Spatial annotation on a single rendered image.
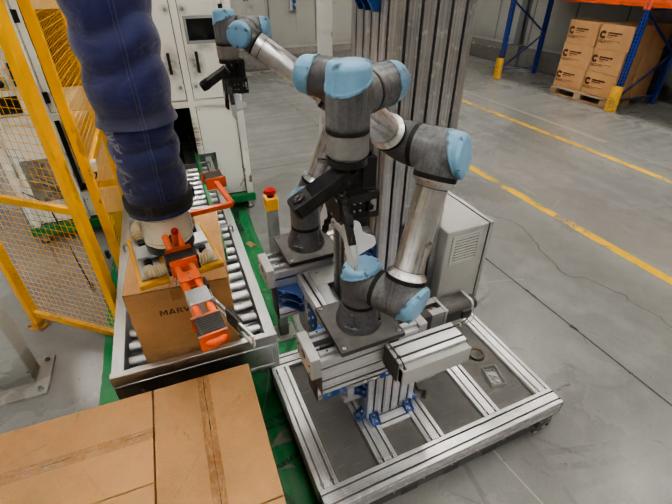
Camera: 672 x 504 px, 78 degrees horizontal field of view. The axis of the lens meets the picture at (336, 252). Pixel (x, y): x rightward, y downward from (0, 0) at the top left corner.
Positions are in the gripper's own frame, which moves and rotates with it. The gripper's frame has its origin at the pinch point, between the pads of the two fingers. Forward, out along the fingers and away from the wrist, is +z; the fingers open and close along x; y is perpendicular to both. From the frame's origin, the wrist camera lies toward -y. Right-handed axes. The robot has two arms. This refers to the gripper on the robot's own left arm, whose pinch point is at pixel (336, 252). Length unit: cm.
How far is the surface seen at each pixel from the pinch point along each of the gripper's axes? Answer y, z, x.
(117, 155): -40, 0, 74
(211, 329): -26.2, 27.7, 18.1
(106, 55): -35, -28, 69
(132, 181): -38, 9, 73
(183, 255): -29, 28, 55
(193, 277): -27, 29, 43
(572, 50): 677, 76, 505
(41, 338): -126, 152, 188
